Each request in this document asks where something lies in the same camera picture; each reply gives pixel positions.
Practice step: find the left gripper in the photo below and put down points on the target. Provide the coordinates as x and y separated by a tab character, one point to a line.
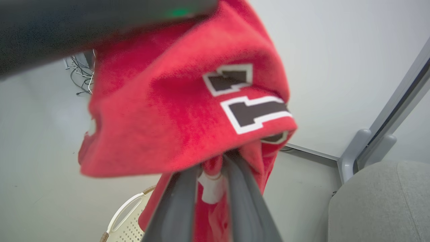
50	23

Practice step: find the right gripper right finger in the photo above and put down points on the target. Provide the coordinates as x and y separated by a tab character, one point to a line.
247	205

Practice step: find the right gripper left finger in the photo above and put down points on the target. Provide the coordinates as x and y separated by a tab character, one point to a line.
176	208

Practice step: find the red numbered jersey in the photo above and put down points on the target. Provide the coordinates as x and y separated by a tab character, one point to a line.
174	117

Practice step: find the grey fabric sofa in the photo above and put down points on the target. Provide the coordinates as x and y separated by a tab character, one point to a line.
383	205

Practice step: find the white perforated laundry basket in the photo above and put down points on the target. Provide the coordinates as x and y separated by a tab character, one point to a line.
126	218

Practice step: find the grey partition leg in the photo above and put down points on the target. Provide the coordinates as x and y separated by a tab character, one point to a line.
381	148
352	154

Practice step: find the large white partition panel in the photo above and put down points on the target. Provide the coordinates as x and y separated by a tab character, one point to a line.
336	67

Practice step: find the narrow white partition panel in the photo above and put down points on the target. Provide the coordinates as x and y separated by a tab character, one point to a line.
415	134

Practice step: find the grey partition post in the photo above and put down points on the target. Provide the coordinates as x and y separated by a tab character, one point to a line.
399	101

